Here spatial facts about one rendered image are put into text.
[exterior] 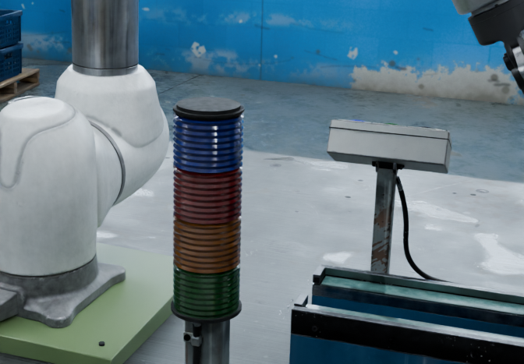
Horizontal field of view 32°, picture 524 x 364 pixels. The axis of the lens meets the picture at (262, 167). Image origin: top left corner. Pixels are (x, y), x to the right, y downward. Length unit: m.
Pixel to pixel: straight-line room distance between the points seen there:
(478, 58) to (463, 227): 4.95
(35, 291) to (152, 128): 0.32
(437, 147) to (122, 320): 0.49
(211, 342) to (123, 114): 0.60
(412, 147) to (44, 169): 0.50
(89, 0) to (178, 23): 5.86
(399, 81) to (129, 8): 5.47
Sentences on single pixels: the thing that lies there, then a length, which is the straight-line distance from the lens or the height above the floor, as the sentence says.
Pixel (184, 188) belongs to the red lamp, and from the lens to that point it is 0.76.
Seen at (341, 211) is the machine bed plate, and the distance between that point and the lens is 1.76.
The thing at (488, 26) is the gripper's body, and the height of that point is 1.26.
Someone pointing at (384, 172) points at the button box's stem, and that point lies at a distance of 1.31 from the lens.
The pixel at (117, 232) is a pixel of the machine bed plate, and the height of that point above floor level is 0.80.
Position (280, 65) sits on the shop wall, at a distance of 6.96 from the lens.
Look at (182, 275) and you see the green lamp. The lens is 0.79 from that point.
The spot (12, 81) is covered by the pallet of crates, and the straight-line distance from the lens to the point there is 6.39.
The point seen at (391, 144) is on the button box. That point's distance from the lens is 1.28.
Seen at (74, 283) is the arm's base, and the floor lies 0.87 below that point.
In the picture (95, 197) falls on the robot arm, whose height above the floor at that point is 0.98.
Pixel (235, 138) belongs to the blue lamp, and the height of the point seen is 1.19.
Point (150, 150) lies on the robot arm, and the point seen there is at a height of 1.00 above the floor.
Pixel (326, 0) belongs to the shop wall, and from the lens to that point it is 6.79.
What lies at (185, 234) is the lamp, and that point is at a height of 1.11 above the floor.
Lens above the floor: 1.39
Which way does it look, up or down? 17 degrees down
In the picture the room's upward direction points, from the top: 2 degrees clockwise
